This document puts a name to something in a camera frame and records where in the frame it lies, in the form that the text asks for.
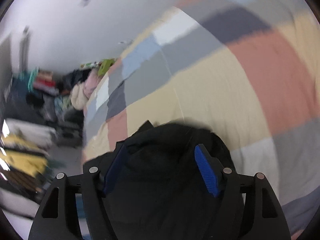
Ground dark clothes pile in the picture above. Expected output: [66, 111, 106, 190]
[57, 69, 91, 91]

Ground pink plush garment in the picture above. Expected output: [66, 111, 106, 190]
[83, 69, 103, 99]

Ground cream fleece garment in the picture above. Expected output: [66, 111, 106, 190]
[71, 83, 88, 111]

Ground teal clothes hanger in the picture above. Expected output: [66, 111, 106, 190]
[27, 68, 39, 92]

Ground green tissue box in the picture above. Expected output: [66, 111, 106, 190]
[98, 59, 116, 76]

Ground black padded jacket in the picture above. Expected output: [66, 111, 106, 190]
[84, 122, 234, 239]

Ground patchwork checkered bed quilt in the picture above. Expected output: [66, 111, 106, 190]
[82, 0, 319, 239]

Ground red hanging clothes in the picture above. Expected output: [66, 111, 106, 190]
[33, 70, 59, 96]

